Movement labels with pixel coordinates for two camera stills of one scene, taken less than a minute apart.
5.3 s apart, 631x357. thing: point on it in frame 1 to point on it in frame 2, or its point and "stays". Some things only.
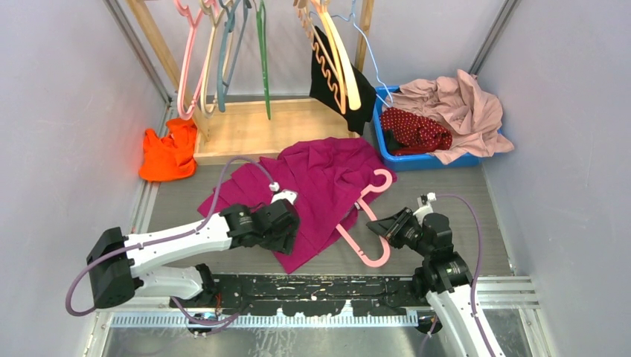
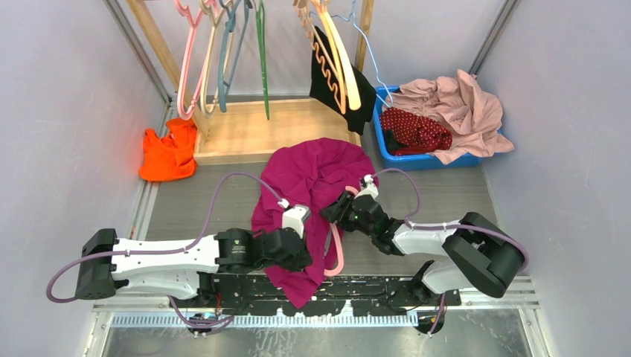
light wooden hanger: (354, 97) stays
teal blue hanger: (222, 88) stays
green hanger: (261, 13) stays
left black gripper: (284, 245) to (300, 260)
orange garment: (170, 157) stays
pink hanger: (367, 190) to (340, 264)
